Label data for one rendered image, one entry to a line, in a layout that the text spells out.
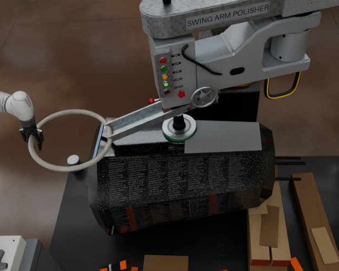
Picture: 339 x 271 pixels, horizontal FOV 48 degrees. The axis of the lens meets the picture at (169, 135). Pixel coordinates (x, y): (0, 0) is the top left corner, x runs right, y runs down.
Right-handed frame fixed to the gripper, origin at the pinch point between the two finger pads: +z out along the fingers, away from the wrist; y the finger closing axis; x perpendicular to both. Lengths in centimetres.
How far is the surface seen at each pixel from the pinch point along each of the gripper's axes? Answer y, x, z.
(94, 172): 36.1, -9.7, 11.7
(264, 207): 149, -8, 45
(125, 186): 56, -17, 14
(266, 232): 149, -26, 46
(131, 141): 58, 7, 0
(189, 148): 94, 0, -5
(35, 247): 14, -61, 10
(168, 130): 81, 12, -6
